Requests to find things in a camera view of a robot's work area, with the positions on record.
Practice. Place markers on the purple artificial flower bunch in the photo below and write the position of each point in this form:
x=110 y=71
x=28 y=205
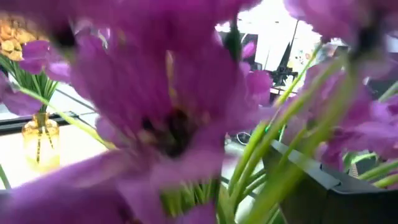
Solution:
x=140 y=77
x=357 y=124
x=34 y=56

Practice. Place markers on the black metal rig frame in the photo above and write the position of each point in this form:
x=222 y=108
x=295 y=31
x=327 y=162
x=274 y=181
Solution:
x=9 y=127

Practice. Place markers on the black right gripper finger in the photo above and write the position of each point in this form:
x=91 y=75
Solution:
x=326 y=202

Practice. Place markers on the black equipment stand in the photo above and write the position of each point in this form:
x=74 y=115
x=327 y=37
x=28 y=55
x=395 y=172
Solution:
x=283 y=71

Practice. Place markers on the yellow artificial flower bunch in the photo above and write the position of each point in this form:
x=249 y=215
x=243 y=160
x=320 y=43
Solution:
x=12 y=34
x=34 y=84
x=28 y=37

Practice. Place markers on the amber glass vase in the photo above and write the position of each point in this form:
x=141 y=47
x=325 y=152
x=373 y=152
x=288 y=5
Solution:
x=40 y=146

